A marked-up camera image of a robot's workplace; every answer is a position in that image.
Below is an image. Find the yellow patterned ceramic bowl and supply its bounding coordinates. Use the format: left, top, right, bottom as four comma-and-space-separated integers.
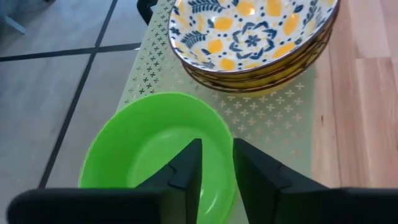
167, 0, 341, 78
182, 30, 333, 87
186, 40, 327, 96

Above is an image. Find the pale green perforated metal shelf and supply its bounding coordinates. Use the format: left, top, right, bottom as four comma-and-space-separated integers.
116, 0, 317, 224

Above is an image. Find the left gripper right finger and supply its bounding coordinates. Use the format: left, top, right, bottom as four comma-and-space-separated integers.
233, 138, 398, 224

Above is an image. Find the black frame bracket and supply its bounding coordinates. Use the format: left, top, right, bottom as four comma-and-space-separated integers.
136, 0, 159, 26

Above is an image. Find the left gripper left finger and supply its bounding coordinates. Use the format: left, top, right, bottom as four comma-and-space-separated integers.
6, 139, 203, 224

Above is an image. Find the green plastic bowl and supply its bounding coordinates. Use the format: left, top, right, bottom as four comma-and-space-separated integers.
78, 91, 239, 224

